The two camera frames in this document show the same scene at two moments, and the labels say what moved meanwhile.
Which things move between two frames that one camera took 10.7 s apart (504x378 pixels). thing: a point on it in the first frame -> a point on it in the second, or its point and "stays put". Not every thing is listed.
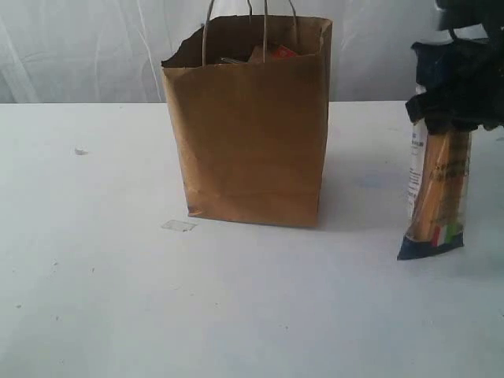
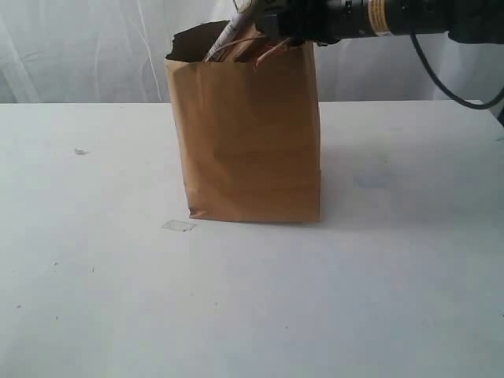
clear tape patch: [178, 225] stays put
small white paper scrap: [81, 150] stays put
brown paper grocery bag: [249, 98] stays put
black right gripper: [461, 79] -> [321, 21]
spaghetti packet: [438, 187] -> [242, 14]
